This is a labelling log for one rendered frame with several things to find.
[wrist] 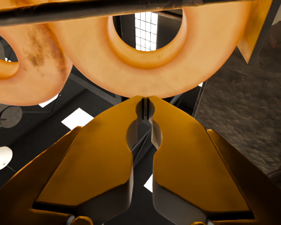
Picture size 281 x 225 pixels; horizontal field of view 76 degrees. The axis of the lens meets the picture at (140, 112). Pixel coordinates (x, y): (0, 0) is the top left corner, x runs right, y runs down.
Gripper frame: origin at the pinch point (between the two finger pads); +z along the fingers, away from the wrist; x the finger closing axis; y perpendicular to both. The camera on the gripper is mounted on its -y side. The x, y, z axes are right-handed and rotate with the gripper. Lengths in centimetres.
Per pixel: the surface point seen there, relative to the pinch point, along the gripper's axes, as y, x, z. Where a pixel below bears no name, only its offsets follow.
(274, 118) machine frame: 19.6, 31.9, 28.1
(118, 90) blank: 3.0, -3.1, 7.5
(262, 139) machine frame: 28, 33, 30
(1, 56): 50, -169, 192
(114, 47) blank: -1.9, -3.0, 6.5
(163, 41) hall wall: 147, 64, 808
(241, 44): -2.4, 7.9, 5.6
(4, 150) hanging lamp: 291, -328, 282
